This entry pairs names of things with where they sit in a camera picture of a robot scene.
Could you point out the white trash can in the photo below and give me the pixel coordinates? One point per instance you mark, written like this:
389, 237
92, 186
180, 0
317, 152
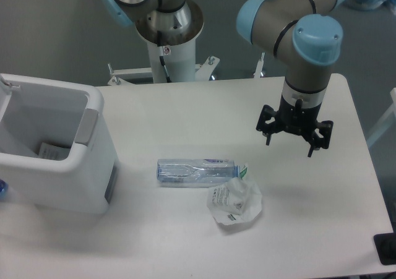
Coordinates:
35, 110

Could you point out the white frame at right edge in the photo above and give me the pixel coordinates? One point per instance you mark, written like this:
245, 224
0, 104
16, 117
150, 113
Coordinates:
383, 123

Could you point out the white plastic bag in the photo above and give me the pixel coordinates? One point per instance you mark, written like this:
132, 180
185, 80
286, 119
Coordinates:
236, 201

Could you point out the white pedestal base frame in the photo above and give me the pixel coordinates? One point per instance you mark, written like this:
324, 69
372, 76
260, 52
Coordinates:
166, 68

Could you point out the black device at table edge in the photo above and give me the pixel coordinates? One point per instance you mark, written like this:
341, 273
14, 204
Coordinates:
385, 246

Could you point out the clear plastic water bottle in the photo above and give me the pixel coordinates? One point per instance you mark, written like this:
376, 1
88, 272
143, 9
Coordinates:
193, 173

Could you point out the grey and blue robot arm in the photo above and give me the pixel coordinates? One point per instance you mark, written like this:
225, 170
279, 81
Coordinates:
299, 33

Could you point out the white paper inside trash can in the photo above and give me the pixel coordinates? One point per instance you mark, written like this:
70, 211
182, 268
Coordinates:
53, 152

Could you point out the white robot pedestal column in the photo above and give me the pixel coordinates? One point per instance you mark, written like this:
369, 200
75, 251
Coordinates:
171, 42

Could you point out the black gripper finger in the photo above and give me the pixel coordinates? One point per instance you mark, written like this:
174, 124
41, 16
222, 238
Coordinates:
269, 123
318, 135

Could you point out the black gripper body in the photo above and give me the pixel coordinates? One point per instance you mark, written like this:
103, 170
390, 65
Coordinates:
296, 120

